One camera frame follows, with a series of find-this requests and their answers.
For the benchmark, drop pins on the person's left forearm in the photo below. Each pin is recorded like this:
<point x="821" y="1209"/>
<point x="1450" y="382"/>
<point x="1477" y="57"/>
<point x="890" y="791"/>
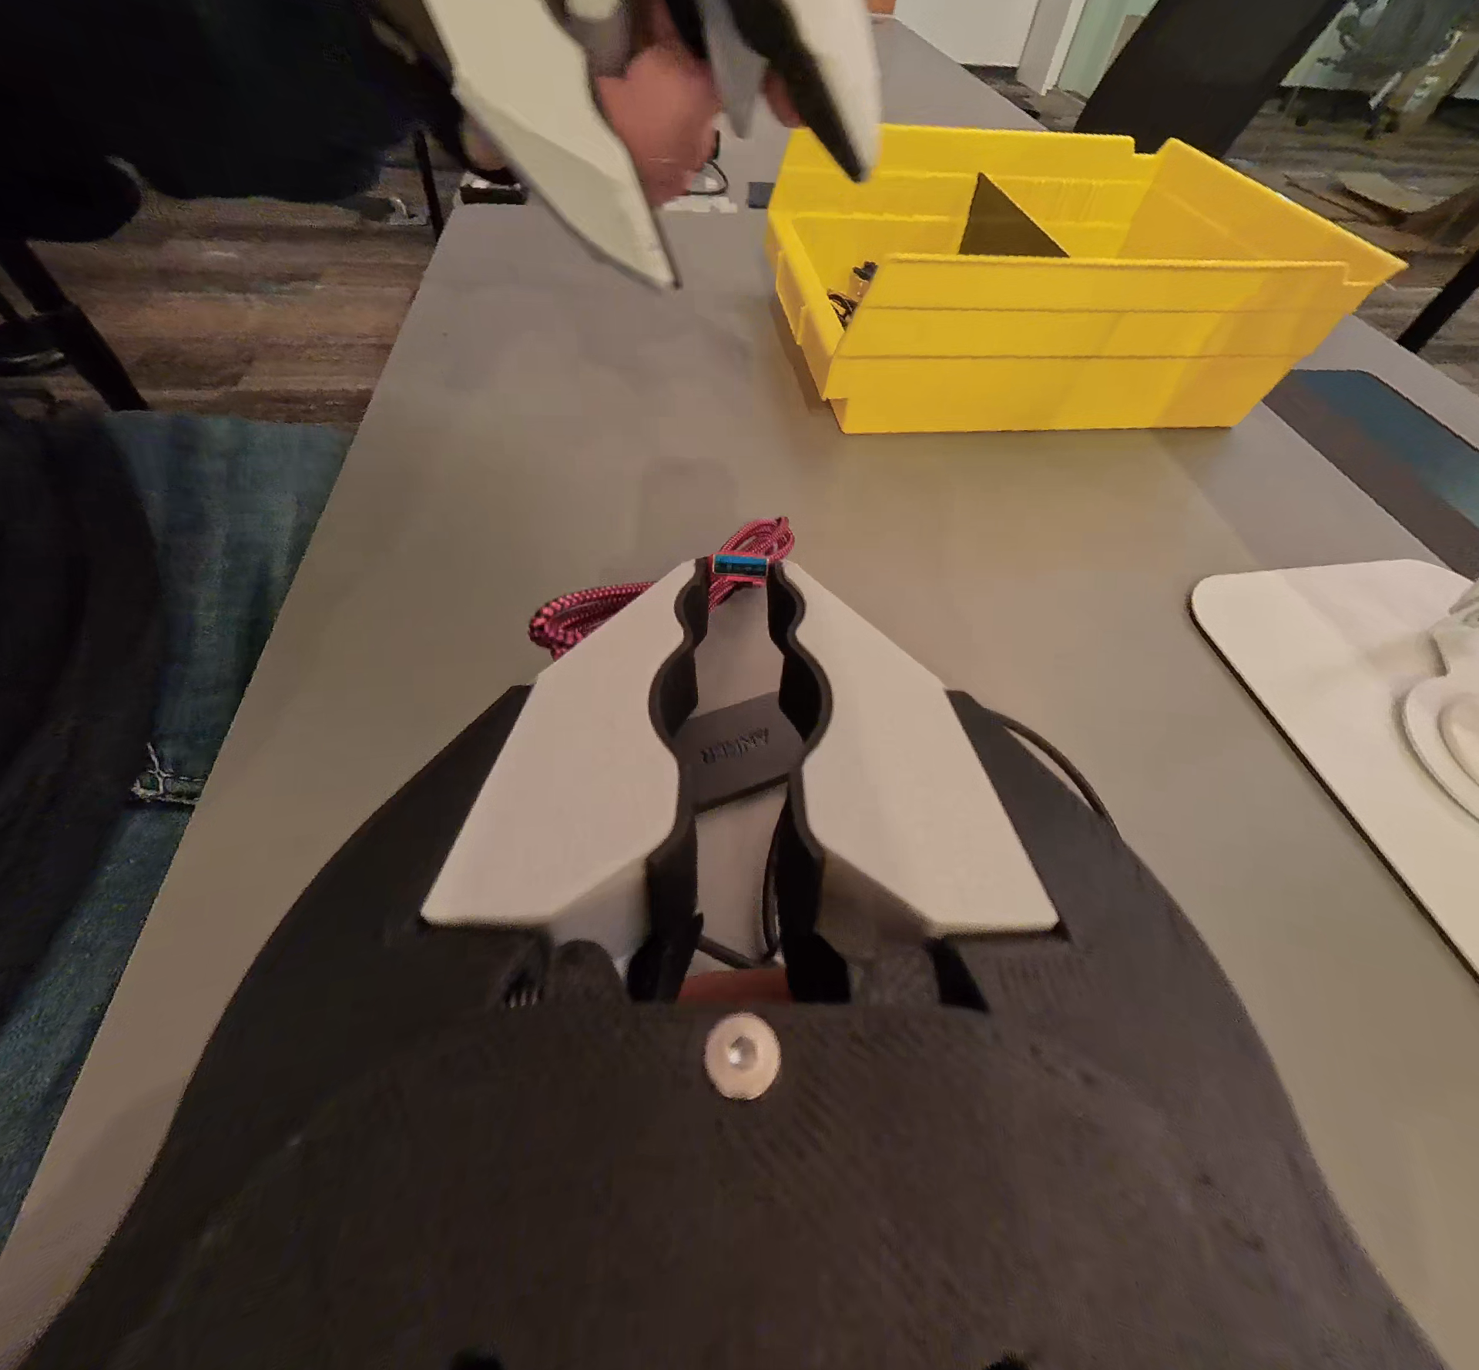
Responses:
<point x="173" y="41"/>

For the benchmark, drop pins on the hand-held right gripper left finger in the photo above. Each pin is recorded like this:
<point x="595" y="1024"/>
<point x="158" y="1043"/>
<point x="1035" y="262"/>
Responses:
<point x="543" y="804"/>

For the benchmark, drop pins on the person's jeans leg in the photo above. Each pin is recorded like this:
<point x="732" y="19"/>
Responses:
<point x="230" y="584"/>

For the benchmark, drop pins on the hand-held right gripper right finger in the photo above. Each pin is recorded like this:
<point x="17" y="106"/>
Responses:
<point x="912" y="804"/>

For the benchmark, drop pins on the black usb hub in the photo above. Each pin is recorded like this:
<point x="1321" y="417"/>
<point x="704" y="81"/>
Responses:
<point x="738" y="751"/>

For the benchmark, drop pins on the yellow plastic bin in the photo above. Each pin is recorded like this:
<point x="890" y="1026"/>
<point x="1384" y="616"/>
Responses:
<point x="1040" y="352"/>

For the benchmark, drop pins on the white stand base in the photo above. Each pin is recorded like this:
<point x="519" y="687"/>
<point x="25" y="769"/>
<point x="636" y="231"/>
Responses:
<point x="1305" y="654"/>

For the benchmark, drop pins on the person's left hand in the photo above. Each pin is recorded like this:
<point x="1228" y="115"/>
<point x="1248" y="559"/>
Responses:
<point x="658" y="122"/>

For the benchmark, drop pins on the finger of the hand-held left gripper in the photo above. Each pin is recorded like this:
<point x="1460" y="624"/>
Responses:
<point x="508" y="63"/>
<point x="838" y="6"/>

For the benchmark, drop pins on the grey office chair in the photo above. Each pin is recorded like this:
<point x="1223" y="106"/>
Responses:
<point x="1420" y="6"/>

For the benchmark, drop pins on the black mesh office chair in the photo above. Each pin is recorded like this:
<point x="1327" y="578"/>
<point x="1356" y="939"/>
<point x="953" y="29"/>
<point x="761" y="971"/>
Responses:
<point x="1225" y="18"/>

